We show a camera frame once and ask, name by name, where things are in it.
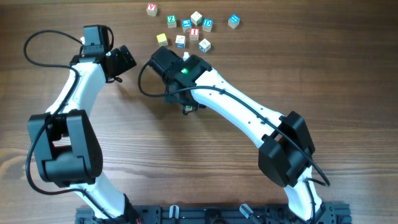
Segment white block blue sides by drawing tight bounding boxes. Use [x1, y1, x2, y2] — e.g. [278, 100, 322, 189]
[199, 39, 211, 53]

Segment red letter I block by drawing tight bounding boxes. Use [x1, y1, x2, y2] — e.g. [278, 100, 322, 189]
[190, 28, 199, 41]

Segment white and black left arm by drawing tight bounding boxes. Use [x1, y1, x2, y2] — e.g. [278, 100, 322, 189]
[25, 45, 142, 223]

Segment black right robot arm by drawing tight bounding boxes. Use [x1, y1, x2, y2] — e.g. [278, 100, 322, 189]
[159, 52, 324, 223]

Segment white and blue block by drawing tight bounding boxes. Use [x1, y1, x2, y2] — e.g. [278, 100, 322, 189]
[175, 35, 186, 48]

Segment yellow top block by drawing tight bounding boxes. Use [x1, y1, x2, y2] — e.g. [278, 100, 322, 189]
[156, 33, 168, 47]

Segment blue letter L block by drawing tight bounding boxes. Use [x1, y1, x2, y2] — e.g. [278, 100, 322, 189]
[182, 19, 192, 32]

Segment blue letter D block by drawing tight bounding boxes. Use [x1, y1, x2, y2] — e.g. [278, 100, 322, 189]
[202, 18, 213, 32]

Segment green letter Z block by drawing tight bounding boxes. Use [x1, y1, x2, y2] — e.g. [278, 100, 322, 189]
[167, 15, 177, 28]

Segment plain white and green block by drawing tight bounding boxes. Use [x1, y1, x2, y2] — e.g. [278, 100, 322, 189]
[190, 11, 203, 26]

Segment red letter Y block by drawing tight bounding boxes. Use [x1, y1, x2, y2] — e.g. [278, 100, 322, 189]
[146, 2, 158, 16]

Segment blue picture block far right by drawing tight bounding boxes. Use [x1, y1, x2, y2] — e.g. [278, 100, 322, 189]
[228, 14, 240, 29]

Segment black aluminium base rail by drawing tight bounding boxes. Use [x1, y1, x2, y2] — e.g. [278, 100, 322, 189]
[74, 203, 353, 224]

